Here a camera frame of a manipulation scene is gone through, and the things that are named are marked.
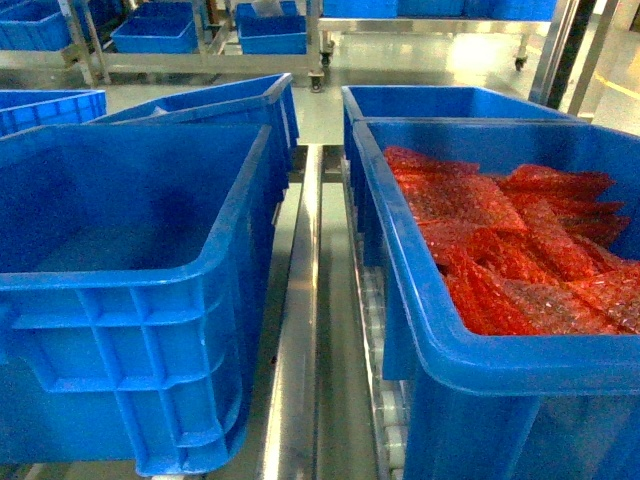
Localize blue bin behind red-bag bin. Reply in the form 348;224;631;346
342;85;580;180

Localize tilted blue bin behind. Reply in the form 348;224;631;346
93;73;299;190

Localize empty blue plastic bin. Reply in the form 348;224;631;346
1;124;287;476

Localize blue bin with red bags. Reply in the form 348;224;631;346
352;119;639;479

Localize background blue bin middle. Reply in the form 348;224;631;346
235;1;307;55

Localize background blue bin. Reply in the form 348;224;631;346
235;1;307;55
111;1;198;54

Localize background blue bin left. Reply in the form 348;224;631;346
111;1;198;54

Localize far left blue bin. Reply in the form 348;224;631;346
1;90;107;137

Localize red bubble wrap bags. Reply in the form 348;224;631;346
384;146;639;336

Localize background steel cart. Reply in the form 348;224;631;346
0;0;621;109

